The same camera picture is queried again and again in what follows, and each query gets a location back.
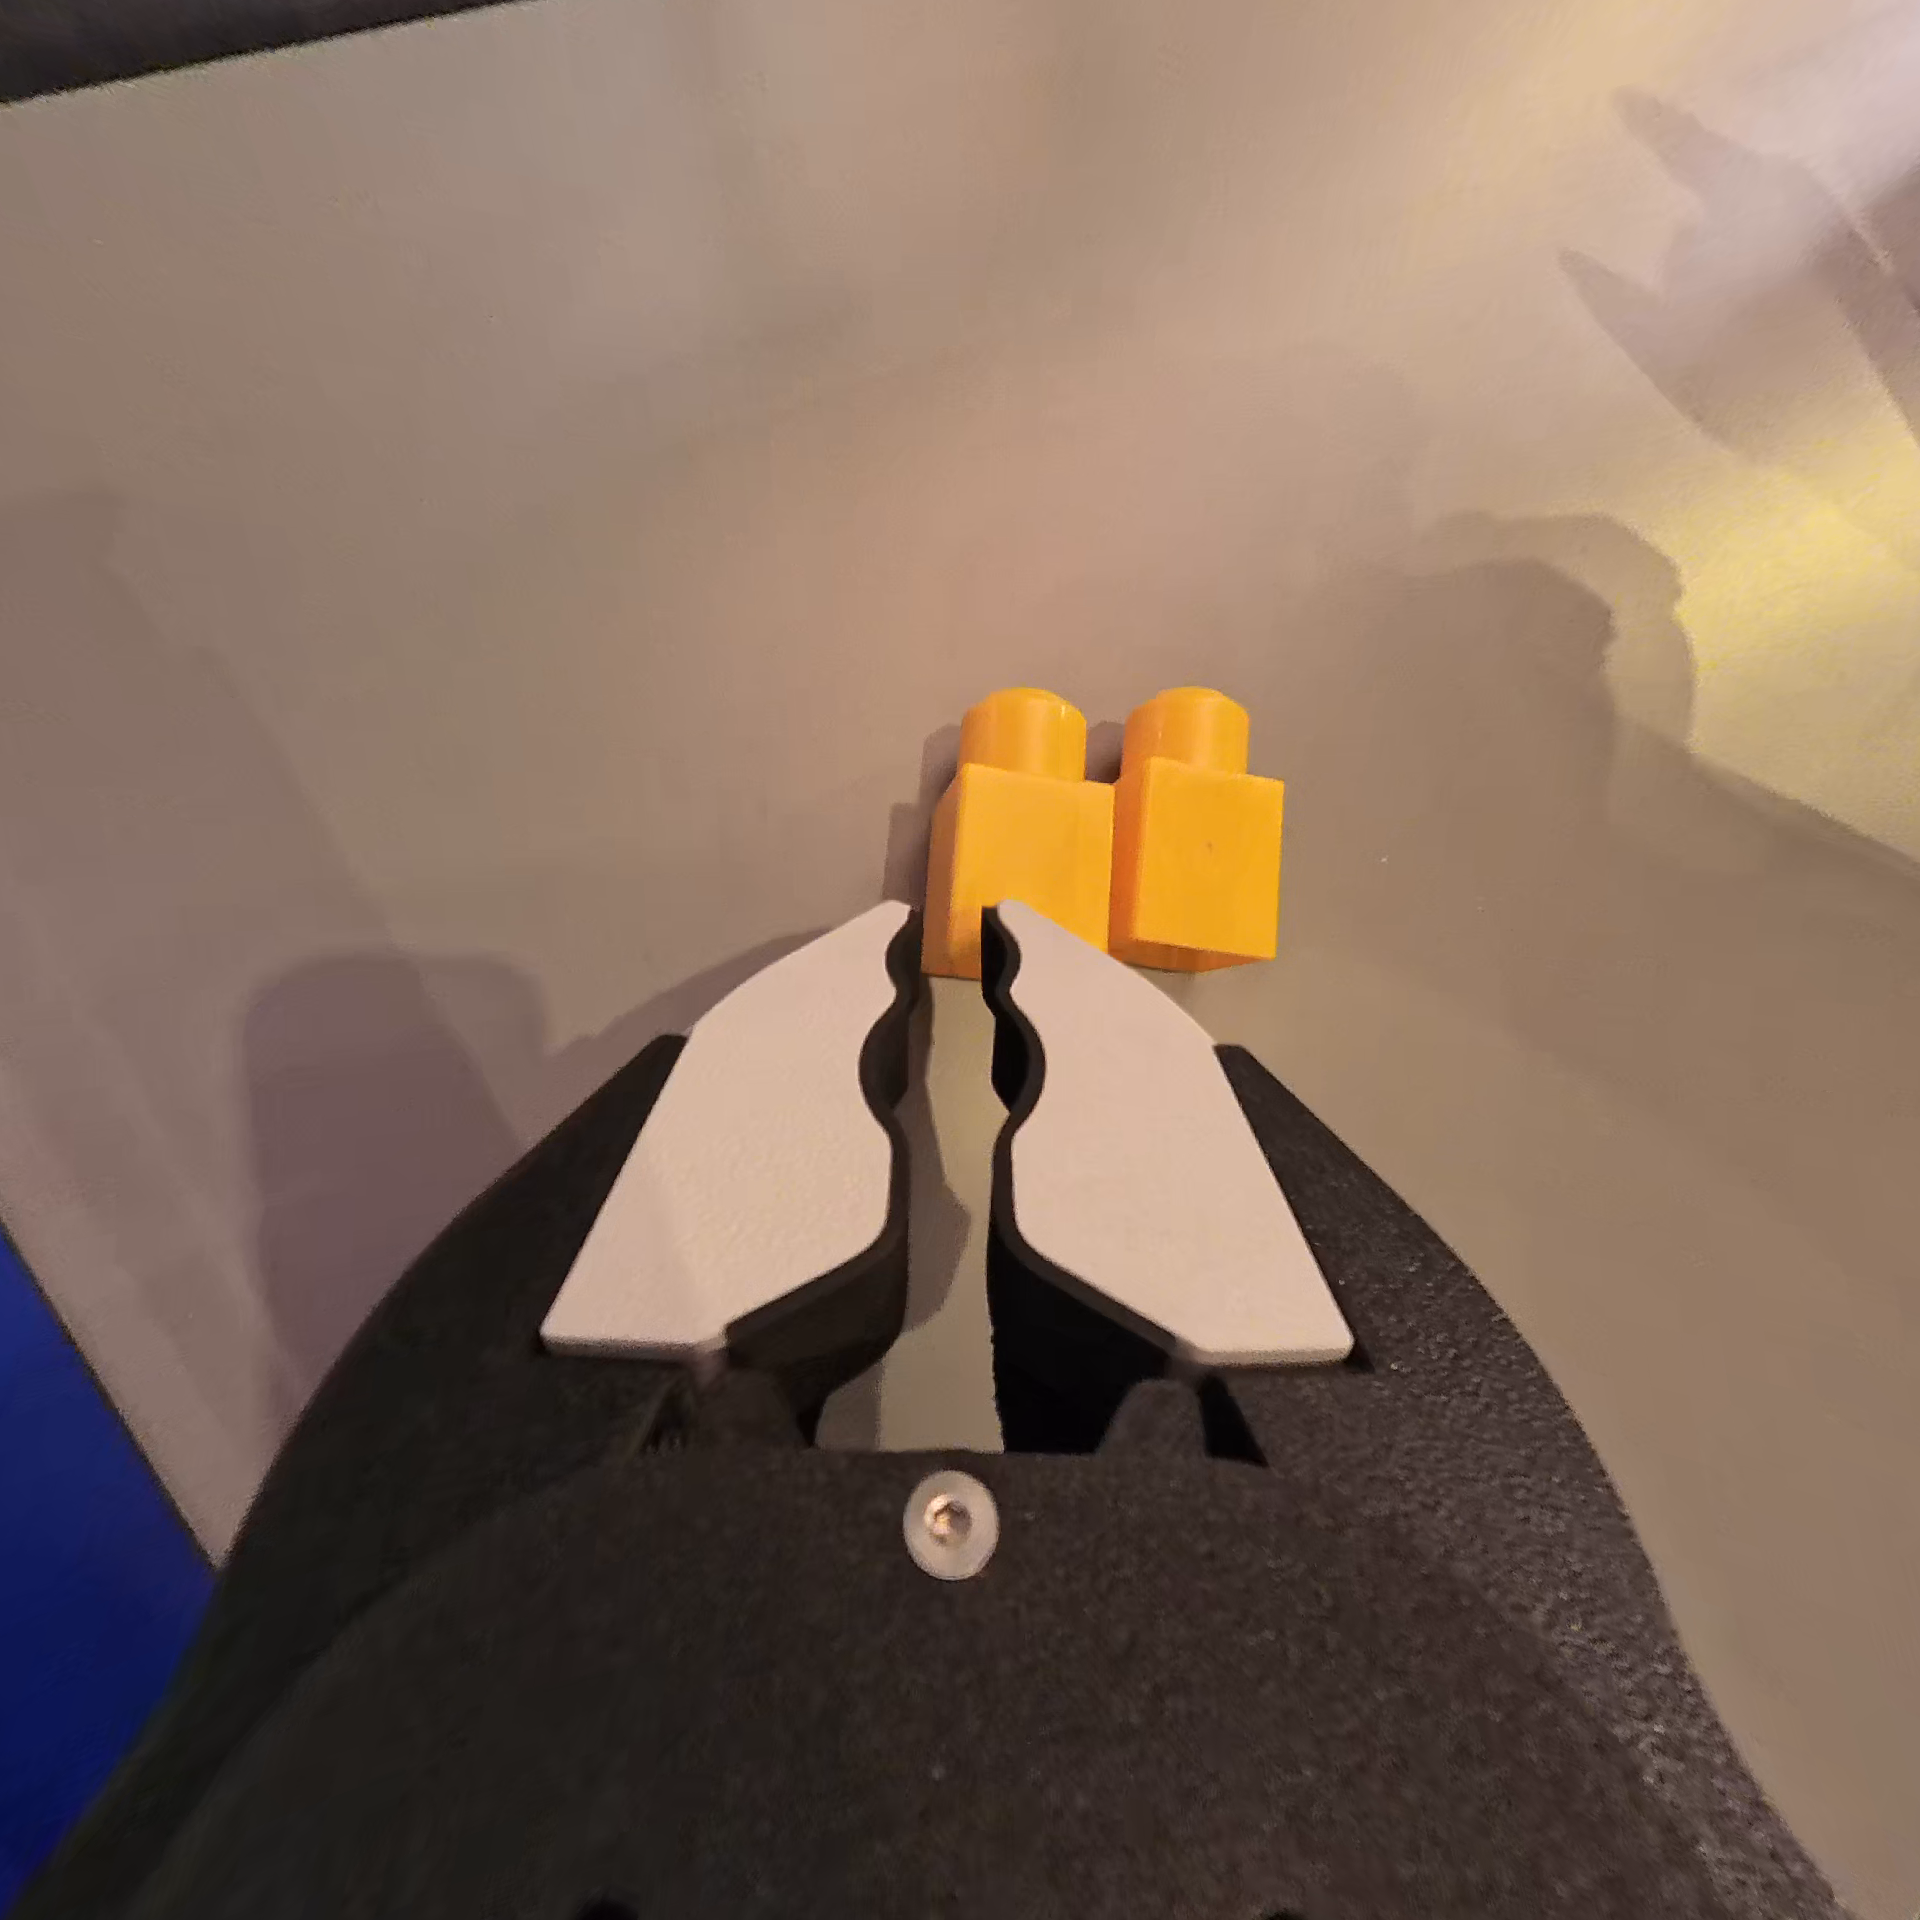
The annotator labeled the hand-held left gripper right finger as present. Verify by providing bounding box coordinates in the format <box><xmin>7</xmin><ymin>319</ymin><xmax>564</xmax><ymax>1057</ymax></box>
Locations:
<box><xmin>984</xmin><ymin>899</ymin><xmax>1358</xmax><ymax>1453</ymax></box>

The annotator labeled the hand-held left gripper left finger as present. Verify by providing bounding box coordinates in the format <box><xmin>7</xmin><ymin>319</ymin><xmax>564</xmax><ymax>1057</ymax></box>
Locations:
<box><xmin>537</xmin><ymin>899</ymin><xmax>920</xmax><ymax>1451</ymax></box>

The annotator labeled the yellow one-stud toy block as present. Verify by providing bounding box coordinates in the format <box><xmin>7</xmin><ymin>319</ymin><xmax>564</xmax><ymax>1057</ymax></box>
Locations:
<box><xmin>917</xmin><ymin>686</ymin><xmax>1113</xmax><ymax>979</ymax></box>
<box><xmin>1107</xmin><ymin>686</ymin><xmax>1286</xmax><ymax>972</ymax></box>

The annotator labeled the blue plastic bin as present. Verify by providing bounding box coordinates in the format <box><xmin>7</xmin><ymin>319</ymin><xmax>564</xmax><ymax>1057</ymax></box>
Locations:
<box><xmin>0</xmin><ymin>1223</ymin><xmax>218</xmax><ymax>1902</ymax></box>

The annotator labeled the grey desk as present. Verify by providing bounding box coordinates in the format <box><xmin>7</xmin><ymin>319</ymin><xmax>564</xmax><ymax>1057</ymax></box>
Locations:
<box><xmin>0</xmin><ymin>0</ymin><xmax>1920</xmax><ymax>1652</ymax></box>

